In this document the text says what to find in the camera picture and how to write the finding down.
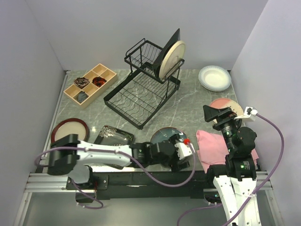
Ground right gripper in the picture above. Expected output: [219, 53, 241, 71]
[203, 104, 243, 152]

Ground red black cable bundle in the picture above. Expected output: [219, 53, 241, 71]
[92, 77, 107, 87]

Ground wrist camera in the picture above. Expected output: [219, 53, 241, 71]
[174, 138, 193, 160]
[235, 106, 258, 122]

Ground brown beaded bundle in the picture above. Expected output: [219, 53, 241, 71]
[73, 77, 90, 89]

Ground round red rimmed plate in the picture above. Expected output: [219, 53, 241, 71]
[50, 118, 90, 143]

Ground grey cloth piece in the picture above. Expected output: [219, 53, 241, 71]
[77, 91, 88, 103]

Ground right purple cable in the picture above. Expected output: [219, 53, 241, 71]
[176, 114, 285, 226]

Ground cream round plate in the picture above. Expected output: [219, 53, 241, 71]
[198, 65, 231, 89]

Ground pink cloth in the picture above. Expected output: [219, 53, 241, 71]
[196, 129, 259, 174]

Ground wooden compartment tray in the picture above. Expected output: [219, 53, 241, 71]
[63, 64, 118, 109]

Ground white fluted plate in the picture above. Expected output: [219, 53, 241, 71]
[199, 80, 229, 92]

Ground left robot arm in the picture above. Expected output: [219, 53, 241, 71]
[44, 134, 195, 189]

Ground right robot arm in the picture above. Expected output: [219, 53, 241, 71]
[203, 105, 261, 226]

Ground black square floral plate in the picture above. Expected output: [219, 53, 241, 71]
[94, 125, 135, 146]

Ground black base bar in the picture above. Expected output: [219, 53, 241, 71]
[77, 170, 221, 203]

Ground pink and cream plate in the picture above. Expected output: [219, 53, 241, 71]
[209, 98, 244, 116]

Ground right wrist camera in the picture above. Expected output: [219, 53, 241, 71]
[235, 106, 258, 122]

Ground black wire dish rack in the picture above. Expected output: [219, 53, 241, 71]
[103, 39, 184, 129]

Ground beige front plate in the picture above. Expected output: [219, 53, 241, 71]
[159, 40, 186, 80]

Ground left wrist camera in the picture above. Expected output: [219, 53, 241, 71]
[174, 138, 193, 160]

